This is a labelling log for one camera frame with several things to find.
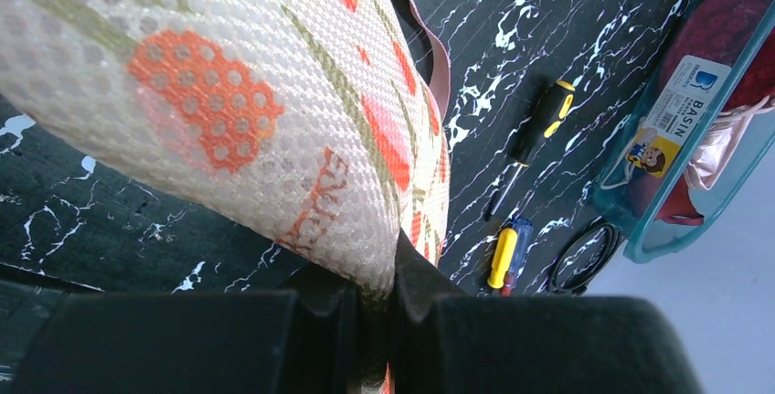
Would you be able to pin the floral mesh laundry bag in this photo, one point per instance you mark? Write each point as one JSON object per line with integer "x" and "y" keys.
{"x": 303, "y": 120}

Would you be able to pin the black yellow screwdriver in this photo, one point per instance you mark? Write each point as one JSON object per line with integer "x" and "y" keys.
{"x": 546, "y": 117}

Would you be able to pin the teal plastic basin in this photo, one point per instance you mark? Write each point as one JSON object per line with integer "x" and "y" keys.
{"x": 658, "y": 238}

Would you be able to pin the yellow handled screwdriver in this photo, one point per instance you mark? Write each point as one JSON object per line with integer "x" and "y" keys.
{"x": 502, "y": 258}

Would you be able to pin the pink bra in basin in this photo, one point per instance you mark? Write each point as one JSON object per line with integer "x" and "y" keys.
{"x": 721, "y": 141}

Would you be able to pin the dark red cloth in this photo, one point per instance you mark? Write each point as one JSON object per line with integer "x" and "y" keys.
{"x": 722, "y": 57}

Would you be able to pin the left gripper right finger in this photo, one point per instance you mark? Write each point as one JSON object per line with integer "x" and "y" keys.
{"x": 443, "y": 340}

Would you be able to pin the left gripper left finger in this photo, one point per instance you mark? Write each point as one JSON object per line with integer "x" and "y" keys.
{"x": 300, "y": 337}

